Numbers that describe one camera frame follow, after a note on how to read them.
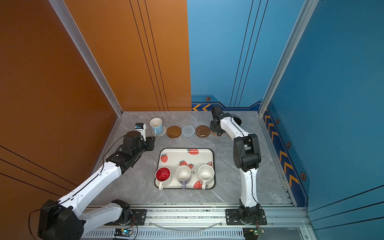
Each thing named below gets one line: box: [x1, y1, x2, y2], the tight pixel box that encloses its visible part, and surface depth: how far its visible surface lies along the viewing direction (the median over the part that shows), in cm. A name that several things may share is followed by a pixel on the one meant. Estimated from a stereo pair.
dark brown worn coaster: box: [195, 125, 211, 138], surface depth 111 cm
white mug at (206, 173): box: [198, 164, 215, 190], surface depth 82 cm
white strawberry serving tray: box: [155, 148, 216, 189], surface depth 95 cm
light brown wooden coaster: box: [166, 125, 182, 139], surface depth 111 cm
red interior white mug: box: [155, 166, 172, 191], surface depth 83 cm
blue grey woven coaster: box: [181, 125, 196, 137], surface depth 111 cm
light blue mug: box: [149, 117, 164, 135], surface depth 104 cm
